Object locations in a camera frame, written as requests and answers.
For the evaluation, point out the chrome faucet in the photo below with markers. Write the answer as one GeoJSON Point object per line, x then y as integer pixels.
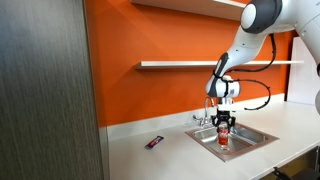
{"type": "Point", "coordinates": [206, 115]}

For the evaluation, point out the white wall panel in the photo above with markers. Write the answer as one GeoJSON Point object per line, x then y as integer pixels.
{"type": "Point", "coordinates": [301, 80]}

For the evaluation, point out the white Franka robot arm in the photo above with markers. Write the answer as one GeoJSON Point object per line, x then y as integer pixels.
{"type": "Point", "coordinates": [253, 40]}

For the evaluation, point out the white countertop backsplash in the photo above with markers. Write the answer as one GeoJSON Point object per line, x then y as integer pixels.
{"type": "Point", "coordinates": [140, 126]}

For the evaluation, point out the dark wood cabinet panel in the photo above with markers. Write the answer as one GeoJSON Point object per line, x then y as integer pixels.
{"type": "Point", "coordinates": [46, 90]}

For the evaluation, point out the black chair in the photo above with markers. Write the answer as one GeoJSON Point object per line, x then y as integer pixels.
{"type": "Point", "coordinates": [295, 173]}

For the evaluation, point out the stainless steel sink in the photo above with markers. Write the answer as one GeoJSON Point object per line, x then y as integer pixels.
{"type": "Point", "coordinates": [246, 140]}

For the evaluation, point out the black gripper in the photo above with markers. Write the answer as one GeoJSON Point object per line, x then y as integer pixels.
{"type": "Point", "coordinates": [223, 117]}

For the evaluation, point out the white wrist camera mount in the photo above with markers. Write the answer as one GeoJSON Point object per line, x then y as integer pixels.
{"type": "Point", "coordinates": [226, 106]}

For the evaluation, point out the dark snack bar wrapper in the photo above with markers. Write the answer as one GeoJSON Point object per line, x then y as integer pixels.
{"type": "Point", "coordinates": [154, 142]}

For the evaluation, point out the red soda can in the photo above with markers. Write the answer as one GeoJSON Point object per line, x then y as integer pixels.
{"type": "Point", "coordinates": [223, 136]}

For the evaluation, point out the white wall shelf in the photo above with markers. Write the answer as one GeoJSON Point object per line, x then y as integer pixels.
{"type": "Point", "coordinates": [186, 6]}
{"type": "Point", "coordinates": [173, 64]}

